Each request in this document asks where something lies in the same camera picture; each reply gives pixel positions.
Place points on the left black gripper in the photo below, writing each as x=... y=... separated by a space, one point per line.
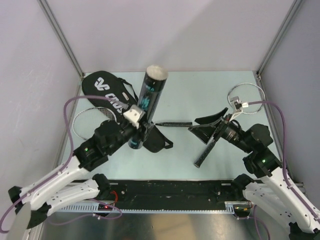
x=140 y=134

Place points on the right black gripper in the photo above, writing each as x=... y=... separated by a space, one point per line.
x=205 y=132

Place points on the black racket bag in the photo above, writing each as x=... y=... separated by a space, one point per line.
x=105 y=84

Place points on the black shuttlecock tube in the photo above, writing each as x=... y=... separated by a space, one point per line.
x=149 y=97

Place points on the clear plastic tube lid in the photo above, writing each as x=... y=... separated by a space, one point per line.
x=157 y=72

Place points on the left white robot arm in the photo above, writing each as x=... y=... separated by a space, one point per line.
x=47 y=195

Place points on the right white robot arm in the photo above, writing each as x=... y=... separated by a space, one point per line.
x=287 y=204

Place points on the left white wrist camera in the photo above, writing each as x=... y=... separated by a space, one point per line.
x=134 y=114

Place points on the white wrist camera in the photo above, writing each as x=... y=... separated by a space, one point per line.
x=134 y=114
x=238 y=107

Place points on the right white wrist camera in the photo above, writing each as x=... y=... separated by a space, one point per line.
x=238 y=107

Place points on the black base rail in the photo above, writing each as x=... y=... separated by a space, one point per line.
x=174 y=195

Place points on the right aluminium corner post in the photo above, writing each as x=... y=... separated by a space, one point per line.
x=280 y=34

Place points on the aluminium corner post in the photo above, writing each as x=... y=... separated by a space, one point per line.
x=280 y=34
x=51 y=18

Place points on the left aluminium corner post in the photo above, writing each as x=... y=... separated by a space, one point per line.
x=51 y=18

